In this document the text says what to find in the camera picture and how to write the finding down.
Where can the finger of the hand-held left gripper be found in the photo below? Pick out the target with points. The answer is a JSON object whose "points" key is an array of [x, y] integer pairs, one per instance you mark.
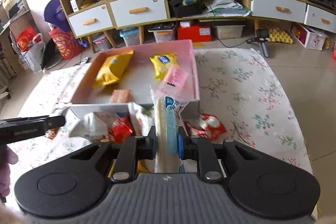
{"points": [[56, 121]]}

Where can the white shopping bag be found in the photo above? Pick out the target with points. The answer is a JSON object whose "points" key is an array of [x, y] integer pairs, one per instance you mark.
{"points": [[32, 58]]}

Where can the red yellow gift bag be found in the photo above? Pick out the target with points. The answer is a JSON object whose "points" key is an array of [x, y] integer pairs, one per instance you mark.
{"points": [[65, 45]]}

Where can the white orange snack packet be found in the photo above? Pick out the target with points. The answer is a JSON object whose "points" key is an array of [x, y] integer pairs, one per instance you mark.
{"points": [[59, 111]]}

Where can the clear bin with electronics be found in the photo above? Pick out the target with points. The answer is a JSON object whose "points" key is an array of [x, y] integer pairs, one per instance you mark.
{"points": [[162, 32]]}

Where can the large yellow snack packet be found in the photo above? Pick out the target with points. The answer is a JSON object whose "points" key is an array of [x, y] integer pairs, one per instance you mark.
{"points": [[110, 71]]}

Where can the floral tablecloth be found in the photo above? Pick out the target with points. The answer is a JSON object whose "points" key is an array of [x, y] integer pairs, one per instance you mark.
{"points": [[249, 98]]}

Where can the black flat panel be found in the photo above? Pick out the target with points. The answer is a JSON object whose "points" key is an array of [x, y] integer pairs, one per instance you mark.
{"points": [[51, 56]]}

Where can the white packet black print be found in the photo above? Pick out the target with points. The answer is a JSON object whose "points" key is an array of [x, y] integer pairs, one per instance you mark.
{"points": [[141, 119]]}

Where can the pink snack packet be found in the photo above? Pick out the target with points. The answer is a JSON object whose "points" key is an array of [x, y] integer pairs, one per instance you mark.
{"points": [[176, 77]]}

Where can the small white box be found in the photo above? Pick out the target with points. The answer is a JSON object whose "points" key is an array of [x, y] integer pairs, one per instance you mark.
{"points": [[187, 23]]}

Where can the pink cardboard box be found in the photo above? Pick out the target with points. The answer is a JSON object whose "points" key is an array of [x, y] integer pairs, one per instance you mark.
{"points": [[136, 74]]}

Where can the loose stack of papers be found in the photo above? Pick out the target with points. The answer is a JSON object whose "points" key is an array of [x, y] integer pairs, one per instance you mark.
{"points": [[225, 6]]}

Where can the clear bin blue lid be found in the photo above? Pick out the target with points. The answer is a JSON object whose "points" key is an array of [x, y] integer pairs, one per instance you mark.
{"points": [[130, 36]]}

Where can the yellow egg tray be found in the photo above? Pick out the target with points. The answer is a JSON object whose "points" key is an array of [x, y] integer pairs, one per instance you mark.
{"points": [[281, 36]]}

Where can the wooden bookshelf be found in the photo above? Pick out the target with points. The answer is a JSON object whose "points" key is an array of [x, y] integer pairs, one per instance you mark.
{"points": [[18, 22]]}

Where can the blue white red carton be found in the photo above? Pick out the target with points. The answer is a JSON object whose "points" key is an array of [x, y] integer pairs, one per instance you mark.
{"points": [[334, 50]]}

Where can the clear plastic bin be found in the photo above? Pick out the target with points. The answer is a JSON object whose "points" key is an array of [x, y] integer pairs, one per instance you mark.
{"points": [[228, 32], [102, 43]]}

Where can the white red patterned box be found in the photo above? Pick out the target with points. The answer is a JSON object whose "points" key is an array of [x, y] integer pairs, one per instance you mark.
{"points": [[311, 37]]}

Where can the red shopping bag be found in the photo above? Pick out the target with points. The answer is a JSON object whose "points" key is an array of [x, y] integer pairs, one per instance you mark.
{"points": [[26, 39]]}

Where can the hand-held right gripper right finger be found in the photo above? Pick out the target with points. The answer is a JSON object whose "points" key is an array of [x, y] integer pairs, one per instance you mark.
{"points": [[180, 145]]}

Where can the person's left hand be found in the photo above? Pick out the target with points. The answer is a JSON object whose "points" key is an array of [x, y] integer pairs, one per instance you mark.
{"points": [[5, 158]]}

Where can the small orange snack packet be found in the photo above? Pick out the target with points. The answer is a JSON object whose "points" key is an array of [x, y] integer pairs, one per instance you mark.
{"points": [[119, 96]]}

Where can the black storage bag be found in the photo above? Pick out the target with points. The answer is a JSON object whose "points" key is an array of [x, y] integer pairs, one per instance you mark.
{"points": [[187, 10]]}

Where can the red snack packet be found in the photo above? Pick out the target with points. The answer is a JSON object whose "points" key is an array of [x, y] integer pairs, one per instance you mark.
{"points": [[210, 124], [119, 129]]}

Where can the crumpled white snack packet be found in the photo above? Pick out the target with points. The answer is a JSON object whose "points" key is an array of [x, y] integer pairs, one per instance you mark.
{"points": [[89, 127]]}

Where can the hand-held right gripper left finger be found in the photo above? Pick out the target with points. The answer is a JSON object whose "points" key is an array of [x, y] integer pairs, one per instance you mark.
{"points": [[151, 144]]}

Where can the clear long packet blue label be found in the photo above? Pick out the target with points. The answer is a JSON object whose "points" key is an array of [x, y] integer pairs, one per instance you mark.
{"points": [[164, 121]]}

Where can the yellow packet blue round label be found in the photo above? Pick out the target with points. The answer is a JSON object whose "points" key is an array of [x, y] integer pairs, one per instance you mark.
{"points": [[162, 62]]}

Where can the white product box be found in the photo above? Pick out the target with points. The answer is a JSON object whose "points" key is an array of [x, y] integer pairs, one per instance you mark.
{"points": [[74, 5]]}

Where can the wooden drawer cabinet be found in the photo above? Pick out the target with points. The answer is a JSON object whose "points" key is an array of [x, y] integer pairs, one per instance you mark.
{"points": [[141, 29]]}

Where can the purple round object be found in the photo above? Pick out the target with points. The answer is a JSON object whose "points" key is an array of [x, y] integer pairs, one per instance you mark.
{"points": [[55, 15]]}

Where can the black handheld device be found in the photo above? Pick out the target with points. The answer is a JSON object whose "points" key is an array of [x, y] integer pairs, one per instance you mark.
{"points": [[262, 36]]}

